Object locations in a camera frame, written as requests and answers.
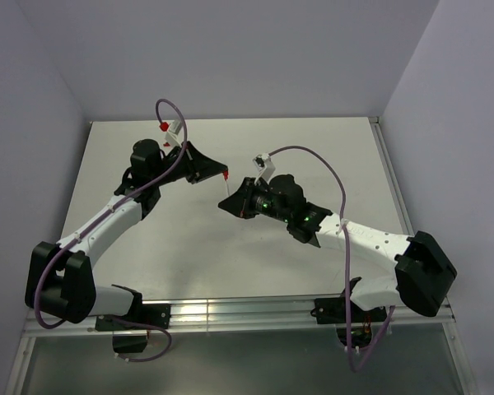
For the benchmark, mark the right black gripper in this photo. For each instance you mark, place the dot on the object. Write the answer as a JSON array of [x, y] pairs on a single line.
[[240, 203]]

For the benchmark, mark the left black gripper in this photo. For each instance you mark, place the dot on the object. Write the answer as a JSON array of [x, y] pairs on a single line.
[[198, 166]]

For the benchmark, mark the white marker red tip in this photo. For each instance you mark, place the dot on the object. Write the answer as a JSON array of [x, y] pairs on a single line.
[[227, 188]]

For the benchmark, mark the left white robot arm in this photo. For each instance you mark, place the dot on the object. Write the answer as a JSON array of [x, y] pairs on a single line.
[[60, 280]]

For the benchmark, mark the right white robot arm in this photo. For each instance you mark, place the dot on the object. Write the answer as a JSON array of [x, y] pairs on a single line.
[[418, 274]]

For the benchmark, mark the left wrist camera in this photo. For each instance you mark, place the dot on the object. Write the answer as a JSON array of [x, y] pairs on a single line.
[[173, 133]]

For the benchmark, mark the aluminium front rail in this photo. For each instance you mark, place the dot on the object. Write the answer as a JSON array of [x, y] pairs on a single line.
[[234, 315]]

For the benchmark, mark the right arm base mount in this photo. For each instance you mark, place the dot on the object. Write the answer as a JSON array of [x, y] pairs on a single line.
[[332, 311]]

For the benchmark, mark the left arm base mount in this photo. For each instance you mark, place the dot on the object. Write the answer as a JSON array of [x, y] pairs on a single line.
[[131, 333]]

